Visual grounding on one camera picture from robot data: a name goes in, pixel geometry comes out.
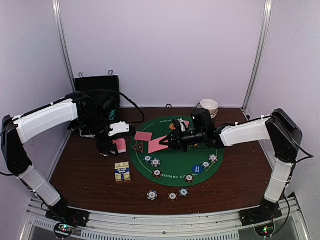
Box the aluminium post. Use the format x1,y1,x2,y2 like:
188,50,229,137
241,0,273,113
52,0,74,87

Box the teal chips in case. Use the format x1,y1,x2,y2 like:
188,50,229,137
108,109,118,121

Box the right aluminium post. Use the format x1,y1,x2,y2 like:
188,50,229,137
241,0,273,113

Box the dealt red card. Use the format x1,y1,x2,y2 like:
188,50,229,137
134,131,153,142
148,136,169,154

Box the black poker case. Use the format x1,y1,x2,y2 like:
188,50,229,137
74,74,120,92

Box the lower white bowl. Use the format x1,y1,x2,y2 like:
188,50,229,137
210,109,219,119

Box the brown hundred chip stack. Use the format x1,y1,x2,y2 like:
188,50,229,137
168,192,178,201

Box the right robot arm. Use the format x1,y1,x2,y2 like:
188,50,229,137
159,108,303,221

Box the triangular all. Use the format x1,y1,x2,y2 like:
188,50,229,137
132,142,144,154

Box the blue green fifty chip stack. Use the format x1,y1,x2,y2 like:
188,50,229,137
179,188,189,197

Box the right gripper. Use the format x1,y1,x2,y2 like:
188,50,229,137
160,125,206,153

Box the hundred chips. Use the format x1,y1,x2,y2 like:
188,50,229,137
152,169,162,178
184,174,195,183

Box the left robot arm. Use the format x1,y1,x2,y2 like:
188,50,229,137
0,91,130,222

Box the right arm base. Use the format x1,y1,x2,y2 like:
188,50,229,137
239,206,283,226

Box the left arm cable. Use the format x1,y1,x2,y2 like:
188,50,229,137
82,90,146,125

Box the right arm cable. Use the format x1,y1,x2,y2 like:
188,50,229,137
284,134,315,221

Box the upper white bowl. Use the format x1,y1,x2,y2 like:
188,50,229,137
199,98,219,112

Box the left aluminium post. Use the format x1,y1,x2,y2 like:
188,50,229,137
52,0,74,87

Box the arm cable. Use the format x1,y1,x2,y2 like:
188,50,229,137
284,134,315,221
82,90,146,125

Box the round green poker mat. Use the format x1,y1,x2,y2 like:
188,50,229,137
128,116,225,188

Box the blue peach ten chip stack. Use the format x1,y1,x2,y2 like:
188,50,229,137
146,190,158,201

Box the white bowl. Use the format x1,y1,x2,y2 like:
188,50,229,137
210,109,219,119
199,98,219,112

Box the gold blue card box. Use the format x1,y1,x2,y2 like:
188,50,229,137
114,161,131,183

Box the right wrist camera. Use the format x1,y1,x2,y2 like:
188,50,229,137
190,108,212,130

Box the orange big blind button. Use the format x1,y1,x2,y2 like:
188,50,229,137
169,123,176,130

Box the fifty chips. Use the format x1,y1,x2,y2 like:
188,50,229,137
143,155,153,164
201,161,211,170

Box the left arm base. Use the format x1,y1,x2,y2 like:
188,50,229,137
45,207,90,227

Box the ten chips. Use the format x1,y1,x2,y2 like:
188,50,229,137
208,154,218,164
150,158,161,168

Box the red-backed card deck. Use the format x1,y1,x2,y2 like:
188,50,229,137
113,138,127,154

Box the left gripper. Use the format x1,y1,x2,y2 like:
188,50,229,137
81,112,119,157

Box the blue small blind button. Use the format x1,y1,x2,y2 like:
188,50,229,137
192,165,204,175

